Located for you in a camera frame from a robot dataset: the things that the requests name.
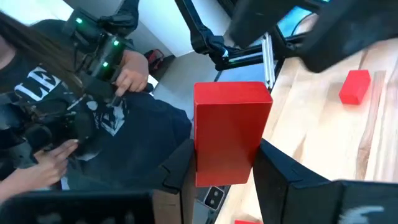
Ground red black backpack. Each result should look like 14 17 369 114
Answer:
144 49 165 74

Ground grey smartphone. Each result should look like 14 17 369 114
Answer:
192 185 231 224

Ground black aluminium table frame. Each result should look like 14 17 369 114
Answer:
175 0 308 72

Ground person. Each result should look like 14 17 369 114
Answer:
0 11 193 200

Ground person's hand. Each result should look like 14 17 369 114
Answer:
18 139 80 190
114 63 150 98

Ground silver aluminium bar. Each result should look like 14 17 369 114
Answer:
261 32 277 91

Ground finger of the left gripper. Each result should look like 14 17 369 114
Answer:
300 0 398 74
228 0 312 49

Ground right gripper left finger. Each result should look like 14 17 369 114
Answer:
133 139 196 194

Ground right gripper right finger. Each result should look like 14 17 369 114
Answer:
253 139 343 224

